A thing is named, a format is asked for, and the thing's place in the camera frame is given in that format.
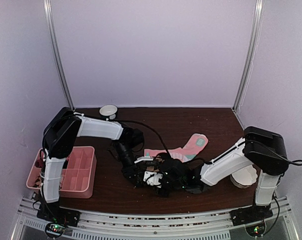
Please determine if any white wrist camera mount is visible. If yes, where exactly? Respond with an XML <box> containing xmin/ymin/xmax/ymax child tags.
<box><xmin>134</xmin><ymin>156</ymin><xmax>154</xmax><ymax>164</ymax></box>
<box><xmin>143</xmin><ymin>171</ymin><xmax>163</xmax><ymax>188</ymax></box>

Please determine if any grey aluminium frame post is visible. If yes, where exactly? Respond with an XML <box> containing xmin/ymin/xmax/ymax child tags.
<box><xmin>43</xmin><ymin>0</ymin><xmax>75</xmax><ymax>110</ymax></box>
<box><xmin>232</xmin><ymin>0</ymin><xmax>265</xmax><ymax>123</ymax></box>

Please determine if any grey aluminium frame post left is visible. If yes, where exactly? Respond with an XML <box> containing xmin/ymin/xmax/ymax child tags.
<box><xmin>43</xmin><ymin>0</ymin><xmax>75</xmax><ymax>110</ymax></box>

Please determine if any pink plastic organizer tray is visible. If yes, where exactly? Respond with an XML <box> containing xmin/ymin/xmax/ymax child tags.
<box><xmin>26</xmin><ymin>146</ymin><xmax>97</xmax><ymax>199</ymax></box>

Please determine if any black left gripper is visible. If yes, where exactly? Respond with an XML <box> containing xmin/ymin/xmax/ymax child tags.
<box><xmin>113</xmin><ymin>140</ymin><xmax>141</xmax><ymax>189</ymax></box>

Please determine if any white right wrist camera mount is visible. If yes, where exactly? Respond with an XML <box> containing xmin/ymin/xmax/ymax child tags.
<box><xmin>143</xmin><ymin>171</ymin><xmax>163</xmax><ymax>188</ymax></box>

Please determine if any brown beige argyle sock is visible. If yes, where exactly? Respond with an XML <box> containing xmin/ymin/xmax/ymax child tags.
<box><xmin>145</xmin><ymin>153</ymin><xmax>170</xmax><ymax>172</ymax></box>

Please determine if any aluminium front rail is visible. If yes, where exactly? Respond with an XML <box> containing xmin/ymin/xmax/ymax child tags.
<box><xmin>10</xmin><ymin>196</ymin><xmax>301</xmax><ymax>240</ymax></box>

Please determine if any pink sock with teal patches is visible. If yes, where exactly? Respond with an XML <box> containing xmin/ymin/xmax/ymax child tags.
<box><xmin>143</xmin><ymin>133</ymin><xmax>209</xmax><ymax>163</ymax></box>

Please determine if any white paper-lined bowl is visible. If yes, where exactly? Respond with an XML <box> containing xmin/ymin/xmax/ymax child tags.
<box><xmin>230</xmin><ymin>165</ymin><xmax>258</xmax><ymax>189</ymax></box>

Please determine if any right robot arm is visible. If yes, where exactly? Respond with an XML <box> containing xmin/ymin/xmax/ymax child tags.
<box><xmin>146</xmin><ymin>126</ymin><xmax>302</xmax><ymax>221</ymax></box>

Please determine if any dark blue white bowl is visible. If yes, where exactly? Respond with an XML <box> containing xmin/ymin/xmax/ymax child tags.
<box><xmin>99</xmin><ymin>104</ymin><xmax>118</xmax><ymax>120</ymax></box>

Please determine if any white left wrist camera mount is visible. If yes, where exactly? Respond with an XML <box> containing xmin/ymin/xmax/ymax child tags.
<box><xmin>134</xmin><ymin>156</ymin><xmax>154</xmax><ymax>164</ymax></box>

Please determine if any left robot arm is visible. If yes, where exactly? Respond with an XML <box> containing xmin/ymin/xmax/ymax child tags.
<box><xmin>40</xmin><ymin>104</ymin><xmax>145</xmax><ymax>222</ymax></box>

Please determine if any grey aluminium frame post right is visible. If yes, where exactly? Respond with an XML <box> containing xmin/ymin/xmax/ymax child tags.
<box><xmin>232</xmin><ymin>0</ymin><xmax>265</xmax><ymax>123</ymax></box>

